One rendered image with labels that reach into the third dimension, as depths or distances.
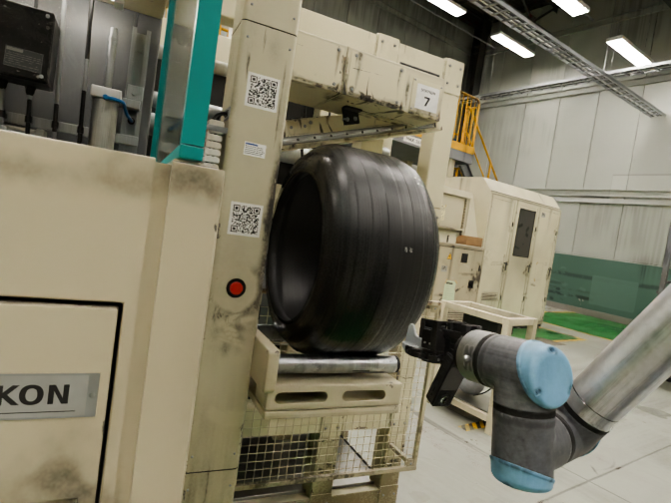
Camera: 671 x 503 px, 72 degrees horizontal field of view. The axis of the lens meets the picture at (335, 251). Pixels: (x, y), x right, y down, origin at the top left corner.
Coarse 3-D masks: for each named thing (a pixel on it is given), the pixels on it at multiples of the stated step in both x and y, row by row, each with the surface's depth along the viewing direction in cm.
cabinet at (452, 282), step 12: (444, 252) 541; (456, 252) 553; (468, 252) 566; (480, 252) 580; (444, 264) 543; (456, 264) 556; (468, 264) 569; (480, 264) 583; (444, 276) 546; (456, 276) 559; (468, 276) 572; (444, 288) 548; (456, 288) 562; (468, 288) 575; (468, 300) 578; (432, 312) 542; (456, 312) 567
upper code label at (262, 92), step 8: (248, 80) 102; (256, 80) 103; (264, 80) 103; (272, 80) 104; (280, 80) 105; (248, 88) 102; (256, 88) 103; (264, 88) 104; (272, 88) 104; (248, 96) 102; (256, 96) 103; (264, 96) 104; (272, 96) 104; (248, 104) 102; (256, 104) 103; (264, 104) 104; (272, 104) 105
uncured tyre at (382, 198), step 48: (336, 144) 116; (288, 192) 131; (336, 192) 101; (384, 192) 103; (288, 240) 146; (336, 240) 98; (384, 240) 99; (432, 240) 105; (288, 288) 143; (336, 288) 98; (384, 288) 101; (432, 288) 111; (288, 336) 116; (336, 336) 104; (384, 336) 109
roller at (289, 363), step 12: (288, 360) 105; (300, 360) 107; (312, 360) 108; (324, 360) 109; (336, 360) 111; (348, 360) 112; (360, 360) 114; (372, 360) 115; (384, 360) 117; (396, 360) 118; (288, 372) 106; (300, 372) 107; (312, 372) 109; (324, 372) 110; (336, 372) 112; (348, 372) 113; (360, 372) 115; (372, 372) 116; (384, 372) 118
